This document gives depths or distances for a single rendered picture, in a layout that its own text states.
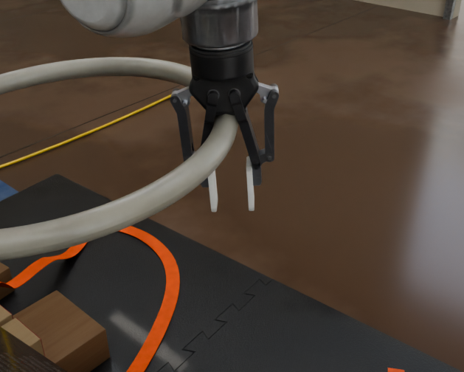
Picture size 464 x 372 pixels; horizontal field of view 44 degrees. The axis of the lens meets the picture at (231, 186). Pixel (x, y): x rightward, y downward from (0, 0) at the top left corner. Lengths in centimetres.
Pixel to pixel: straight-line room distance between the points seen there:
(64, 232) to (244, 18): 29
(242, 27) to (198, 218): 167
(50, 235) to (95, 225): 4
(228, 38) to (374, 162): 213
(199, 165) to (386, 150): 227
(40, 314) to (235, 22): 127
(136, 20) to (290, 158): 227
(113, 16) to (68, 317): 135
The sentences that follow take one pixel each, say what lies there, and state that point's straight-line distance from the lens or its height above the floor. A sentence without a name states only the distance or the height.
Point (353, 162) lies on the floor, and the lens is 271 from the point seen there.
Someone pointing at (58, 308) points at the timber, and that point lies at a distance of 177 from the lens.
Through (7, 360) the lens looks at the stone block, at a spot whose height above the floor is 72.
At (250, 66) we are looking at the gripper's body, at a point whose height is 107.
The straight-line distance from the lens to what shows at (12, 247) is 58.
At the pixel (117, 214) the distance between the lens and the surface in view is 57.
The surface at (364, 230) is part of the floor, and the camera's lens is 226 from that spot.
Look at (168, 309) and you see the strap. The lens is 186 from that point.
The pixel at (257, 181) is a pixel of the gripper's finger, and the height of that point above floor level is 90.
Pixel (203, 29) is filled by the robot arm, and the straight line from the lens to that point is 64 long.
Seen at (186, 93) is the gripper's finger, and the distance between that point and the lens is 71.
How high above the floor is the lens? 130
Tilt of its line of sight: 32 degrees down
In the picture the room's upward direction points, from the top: straight up
